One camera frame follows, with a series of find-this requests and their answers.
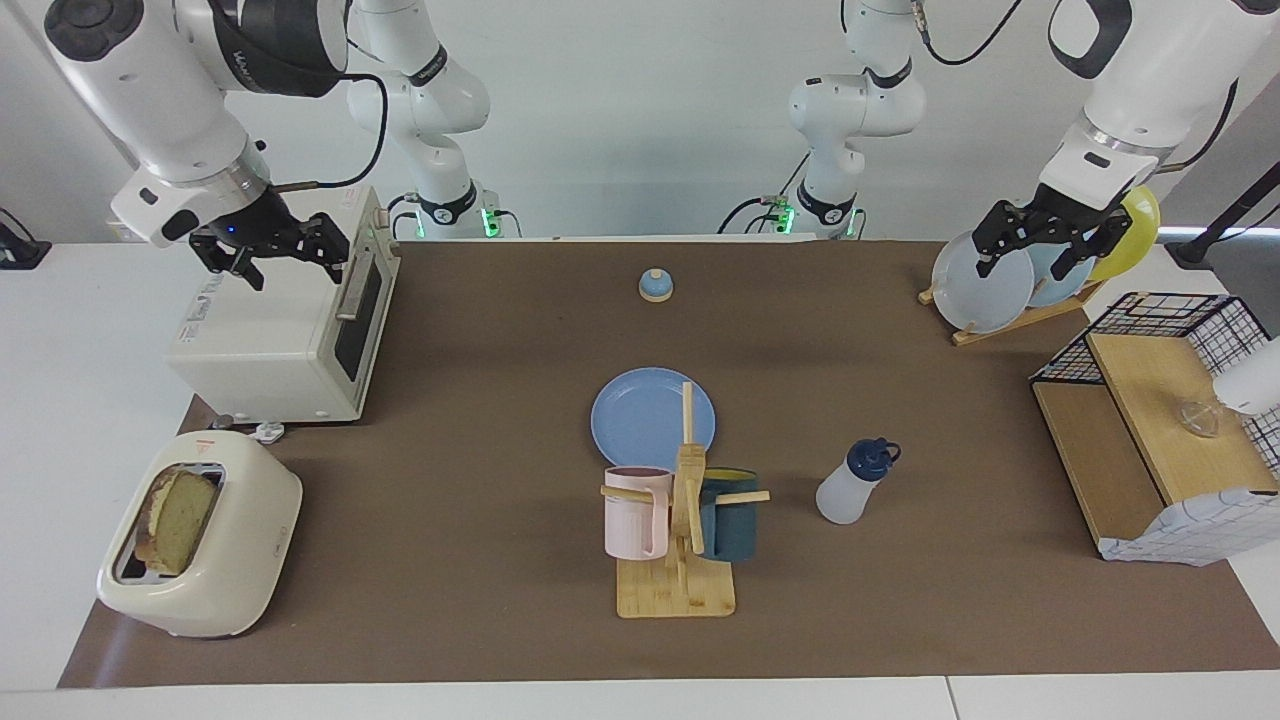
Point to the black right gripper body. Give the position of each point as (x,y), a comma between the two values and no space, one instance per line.
(255,228)

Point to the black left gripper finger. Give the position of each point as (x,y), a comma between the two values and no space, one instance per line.
(1100,240)
(1005,232)

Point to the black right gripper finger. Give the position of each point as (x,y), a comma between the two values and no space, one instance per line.
(325,240)
(228,255)

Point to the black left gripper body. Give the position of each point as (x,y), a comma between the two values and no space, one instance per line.
(1065,220)

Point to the brown bread slice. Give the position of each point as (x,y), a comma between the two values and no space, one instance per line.
(180,520)

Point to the translucent bottle with blue cap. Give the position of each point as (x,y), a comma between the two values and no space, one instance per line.
(845,495)

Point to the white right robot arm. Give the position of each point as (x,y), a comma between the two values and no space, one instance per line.
(150,100)

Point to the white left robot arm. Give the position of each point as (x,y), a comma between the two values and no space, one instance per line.
(1150,70)

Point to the yellow plate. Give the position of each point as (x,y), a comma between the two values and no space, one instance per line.
(1140,225)

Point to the pale grey plate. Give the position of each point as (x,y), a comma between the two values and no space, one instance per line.
(980,290)

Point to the light blue plate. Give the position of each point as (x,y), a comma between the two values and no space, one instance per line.
(1048,285)

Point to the wooden plate rack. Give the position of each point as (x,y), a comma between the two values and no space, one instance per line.
(1020,322)

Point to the blue round plate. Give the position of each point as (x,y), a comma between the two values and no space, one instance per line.
(640,415)

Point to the white toaster oven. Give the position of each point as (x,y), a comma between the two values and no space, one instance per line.
(270,320)

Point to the white power strip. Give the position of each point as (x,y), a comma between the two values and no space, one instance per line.
(122,234)

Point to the black stand pole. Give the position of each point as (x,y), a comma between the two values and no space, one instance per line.
(1230,215)

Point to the wooden two-level shelf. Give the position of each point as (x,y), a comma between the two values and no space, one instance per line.
(1150,400)

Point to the brown table mat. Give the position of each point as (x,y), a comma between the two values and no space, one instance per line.
(480,350)

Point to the clear glass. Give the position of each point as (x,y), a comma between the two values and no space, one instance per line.
(1198,420)

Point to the black clamp device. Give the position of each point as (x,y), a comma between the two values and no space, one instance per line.
(20,252)

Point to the white blurry cylinder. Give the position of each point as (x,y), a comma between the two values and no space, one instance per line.
(1250,385)

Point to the cream two-slot toaster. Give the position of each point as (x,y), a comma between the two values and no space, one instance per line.
(250,540)

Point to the small blue bell wooden knob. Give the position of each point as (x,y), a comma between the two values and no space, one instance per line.
(656,288)

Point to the teal mug yellow inside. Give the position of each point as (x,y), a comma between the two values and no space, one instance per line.
(730,525)

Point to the pink ribbed mug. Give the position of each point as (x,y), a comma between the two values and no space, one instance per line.
(632,520)

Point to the wooden mug tree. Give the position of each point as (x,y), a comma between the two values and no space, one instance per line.
(685,590)

